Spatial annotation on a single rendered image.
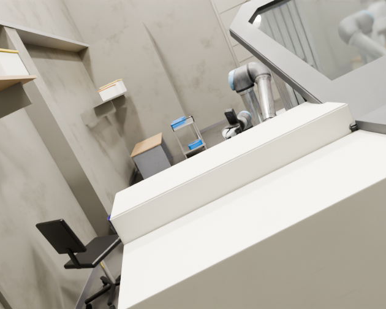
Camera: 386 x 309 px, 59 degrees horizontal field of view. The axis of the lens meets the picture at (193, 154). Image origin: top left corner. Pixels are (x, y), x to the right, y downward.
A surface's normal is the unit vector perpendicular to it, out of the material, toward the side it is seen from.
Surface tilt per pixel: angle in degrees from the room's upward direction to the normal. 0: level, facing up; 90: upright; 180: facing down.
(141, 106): 90
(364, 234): 90
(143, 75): 90
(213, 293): 90
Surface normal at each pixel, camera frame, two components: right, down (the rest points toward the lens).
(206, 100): 0.04, 0.24
